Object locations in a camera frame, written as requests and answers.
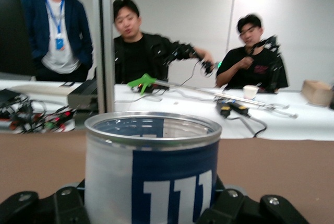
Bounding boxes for blue lanyard with badge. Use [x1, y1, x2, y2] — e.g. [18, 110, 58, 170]
[43, 0, 66, 52]

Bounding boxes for tangled wires and electronics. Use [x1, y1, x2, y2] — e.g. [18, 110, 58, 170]
[0, 89, 76, 134]

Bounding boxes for aluminium profile post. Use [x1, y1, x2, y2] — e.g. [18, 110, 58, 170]
[90, 0, 116, 115]

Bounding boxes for person in black jacket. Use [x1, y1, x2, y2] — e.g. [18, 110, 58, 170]
[112, 0, 214, 85]

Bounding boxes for black and yellow device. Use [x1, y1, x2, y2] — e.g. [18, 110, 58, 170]
[215, 101, 250, 118]

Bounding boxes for clear tennis ball can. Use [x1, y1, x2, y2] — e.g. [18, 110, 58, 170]
[83, 111, 222, 224]

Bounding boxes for green-handled reacher grabber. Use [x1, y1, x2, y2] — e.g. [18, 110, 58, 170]
[127, 74, 298, 119]

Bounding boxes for white background table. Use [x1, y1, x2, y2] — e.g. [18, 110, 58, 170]
[0, 79, 334, 141]

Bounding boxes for brown cardboard box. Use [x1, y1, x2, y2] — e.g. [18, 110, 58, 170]
[302, 79, 334, 107]

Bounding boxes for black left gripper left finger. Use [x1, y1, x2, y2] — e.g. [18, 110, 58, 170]
[0, 179, 91, 224]

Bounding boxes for person in black T-shirt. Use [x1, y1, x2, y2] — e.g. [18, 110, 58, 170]
[216, 14, 289, 89]

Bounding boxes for black monitor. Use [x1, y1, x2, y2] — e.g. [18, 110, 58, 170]
[0, 0, 36, 76]

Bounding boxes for person in blue jacket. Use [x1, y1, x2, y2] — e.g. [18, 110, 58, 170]
[20, 0, 94, 82]

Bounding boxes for white paper cup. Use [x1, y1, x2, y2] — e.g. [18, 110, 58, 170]
[242, 85, 259, 100]

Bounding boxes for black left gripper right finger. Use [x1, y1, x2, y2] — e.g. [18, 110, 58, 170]
[200, 175, 310, 224]

